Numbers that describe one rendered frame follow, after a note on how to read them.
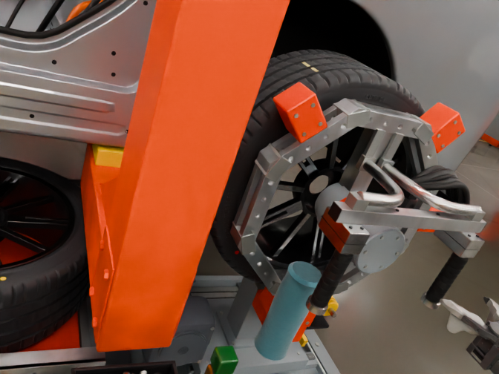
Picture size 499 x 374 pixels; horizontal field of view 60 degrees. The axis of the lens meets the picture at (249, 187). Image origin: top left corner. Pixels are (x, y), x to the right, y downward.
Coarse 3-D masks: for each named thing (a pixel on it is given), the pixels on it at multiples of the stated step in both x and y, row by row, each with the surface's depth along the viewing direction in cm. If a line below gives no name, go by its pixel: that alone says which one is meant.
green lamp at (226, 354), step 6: (216, 348) 83; (222, 348) 84; (228, 348) 84; (216, 354) 83; (222, 354) 82; (228, 354) 83; (234, 354) 83; (210, 360) 85; (216, 360) 82; (222, 360) 81; (228, 360) 82; (234, 360) 82; (216, 366) 82; (222, 366) 81; (228, 366) 82; (234, 366) 83; (216, 372) 82; (222, 372) 82; (228, 372) 83
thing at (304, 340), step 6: (300, 342) 165; (306, 342) 163; (306, 348) 163; (306, 354) 157; (312, 354) 158; (312, 360) 157; (180, 366) 140; (186, 366) 137; (306, 366) 154; (312, 366) 156; (318, 366) 156; (180, 372) 140; (186, 372) 135; (192, 372) 136; (276, 372) 150; (282, 372) 151; (288, 372) 152; (294, 372) 152; (300, 372) 153; (306, 372) 154; (312, 372) 155; (318, 372) 156
